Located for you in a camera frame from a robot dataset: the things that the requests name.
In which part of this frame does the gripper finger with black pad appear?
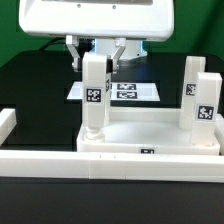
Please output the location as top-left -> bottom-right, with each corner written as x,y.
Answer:
65,35 -> 82,72
106,38 -> 126,74

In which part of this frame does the white desk tabletop tray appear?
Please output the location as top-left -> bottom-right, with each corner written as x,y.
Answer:
77,107 -> 220,156

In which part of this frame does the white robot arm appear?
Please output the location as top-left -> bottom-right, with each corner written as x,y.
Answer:
19,0 -> 174,70

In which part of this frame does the fiducial marker sheet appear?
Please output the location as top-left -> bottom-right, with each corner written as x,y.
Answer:
67,82 -> 160,102

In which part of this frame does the white U-shaped fence frame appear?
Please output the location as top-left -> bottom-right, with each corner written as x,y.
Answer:
0,109 -> 224,183

